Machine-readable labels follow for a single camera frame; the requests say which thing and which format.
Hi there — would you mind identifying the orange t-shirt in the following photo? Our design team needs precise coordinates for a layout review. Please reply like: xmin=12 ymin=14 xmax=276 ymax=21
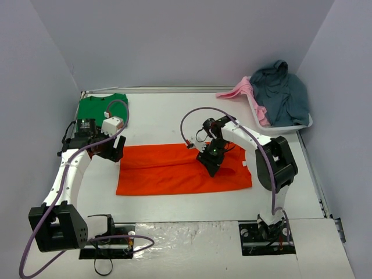
xmin=116 ymin=144 xmax=253 ymax=196

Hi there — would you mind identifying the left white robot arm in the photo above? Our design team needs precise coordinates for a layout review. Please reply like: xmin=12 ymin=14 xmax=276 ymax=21
xmin=28 ymin=116 xmax=127 ymax=252

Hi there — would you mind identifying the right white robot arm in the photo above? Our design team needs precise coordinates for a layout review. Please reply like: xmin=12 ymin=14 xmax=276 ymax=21
xmin=188 ymin=116 xmax=298 ymax=240

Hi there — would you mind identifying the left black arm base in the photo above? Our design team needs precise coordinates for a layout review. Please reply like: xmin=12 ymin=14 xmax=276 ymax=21
xmin=78 ymin=238 xmax=133 ymax=260

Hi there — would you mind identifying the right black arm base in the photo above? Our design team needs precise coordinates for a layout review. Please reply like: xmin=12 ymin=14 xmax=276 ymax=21
xmin=238 ymin=219 xmax=296 ymax=256

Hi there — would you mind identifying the green folded t-shirt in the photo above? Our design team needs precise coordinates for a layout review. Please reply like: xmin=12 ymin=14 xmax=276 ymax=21
xmin=77 ymin=93 xmax=128 ymax=126

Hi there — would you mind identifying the white plastic basket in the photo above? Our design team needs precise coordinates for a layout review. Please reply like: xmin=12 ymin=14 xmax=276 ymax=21
xmin=247 ymin=94 xmax=313 ymax=135

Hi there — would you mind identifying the pink t-shirt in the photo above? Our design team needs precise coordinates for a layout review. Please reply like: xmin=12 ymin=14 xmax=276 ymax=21
xmin=215 ymin=76 xmax=270 ymax=127

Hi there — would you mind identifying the blue-grey t-shirt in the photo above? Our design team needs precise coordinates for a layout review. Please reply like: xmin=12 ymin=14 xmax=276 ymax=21
xmin=249 ymin=60 xmax=310 ymax=127

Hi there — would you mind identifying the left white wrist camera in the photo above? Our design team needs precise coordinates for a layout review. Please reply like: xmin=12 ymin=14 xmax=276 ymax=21
xmin=101 ymin=111 xmax=124 ymax=137

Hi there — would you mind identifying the black cable loop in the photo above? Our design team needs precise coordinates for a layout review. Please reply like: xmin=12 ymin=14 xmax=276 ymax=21
xmin=92 ymin=257 xmax=114 ymax=276

